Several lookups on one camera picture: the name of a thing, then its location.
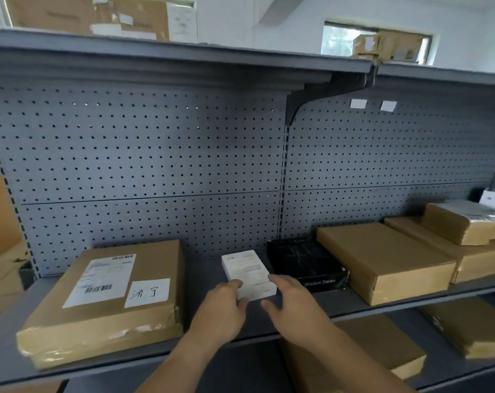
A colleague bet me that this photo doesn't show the person's left hand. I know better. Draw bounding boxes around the person's left hand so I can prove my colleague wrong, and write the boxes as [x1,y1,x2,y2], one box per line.
[189,279,251,347]

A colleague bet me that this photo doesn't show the person's right hand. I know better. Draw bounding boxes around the person's right hand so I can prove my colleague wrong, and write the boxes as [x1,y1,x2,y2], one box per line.
[260,275,338,344]

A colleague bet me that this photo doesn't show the small white box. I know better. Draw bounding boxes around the small white box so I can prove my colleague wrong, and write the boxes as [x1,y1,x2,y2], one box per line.
[221,249,277,301]

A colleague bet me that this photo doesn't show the black box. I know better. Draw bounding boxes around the black box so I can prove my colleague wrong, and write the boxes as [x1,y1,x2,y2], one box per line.
[266,237,350,292]

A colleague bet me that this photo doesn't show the brown labelled parcel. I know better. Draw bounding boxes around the brown labelled parcel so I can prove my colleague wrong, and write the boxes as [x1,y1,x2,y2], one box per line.
[16,240,186,370]

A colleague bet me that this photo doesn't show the grey metal pegboard shelf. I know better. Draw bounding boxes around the grey metal pegboard shelf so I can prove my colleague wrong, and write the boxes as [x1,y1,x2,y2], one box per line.
[0,28,495,393]

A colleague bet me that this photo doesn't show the person's right forearm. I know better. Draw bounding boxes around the person's right forearm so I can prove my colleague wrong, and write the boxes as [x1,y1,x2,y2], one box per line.
[312,323,416,393]

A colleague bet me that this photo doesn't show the person's left forearm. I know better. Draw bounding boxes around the person's left forearm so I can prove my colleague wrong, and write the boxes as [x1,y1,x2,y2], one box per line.
[134,323,232,393]

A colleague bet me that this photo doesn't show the flattened cardboard sheets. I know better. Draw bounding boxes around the flattened cardboard sheets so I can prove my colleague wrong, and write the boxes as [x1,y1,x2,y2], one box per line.
[0,241,31,320]

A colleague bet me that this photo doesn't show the cardboard boxes at window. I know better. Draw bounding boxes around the cardboard boxes at window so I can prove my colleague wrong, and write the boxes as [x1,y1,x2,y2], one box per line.
[320,21,434,66]

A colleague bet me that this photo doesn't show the small labelled cardboard carton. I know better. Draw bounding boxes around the small labelled cardboard carton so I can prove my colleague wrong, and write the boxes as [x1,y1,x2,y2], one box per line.
[352,34,379,58]

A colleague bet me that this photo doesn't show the large cardboard carton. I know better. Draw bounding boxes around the large cardboard carton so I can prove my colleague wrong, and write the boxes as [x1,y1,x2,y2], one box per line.
[376,31,423,62]

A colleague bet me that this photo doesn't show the white printed carton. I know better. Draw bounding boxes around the white printed carton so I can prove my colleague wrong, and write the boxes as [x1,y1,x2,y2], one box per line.
[167,3,198,42]

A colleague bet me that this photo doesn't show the cardboard-covered window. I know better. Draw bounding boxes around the cardboard-covered window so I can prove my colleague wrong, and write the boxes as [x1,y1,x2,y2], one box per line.
[1,0,198,42]

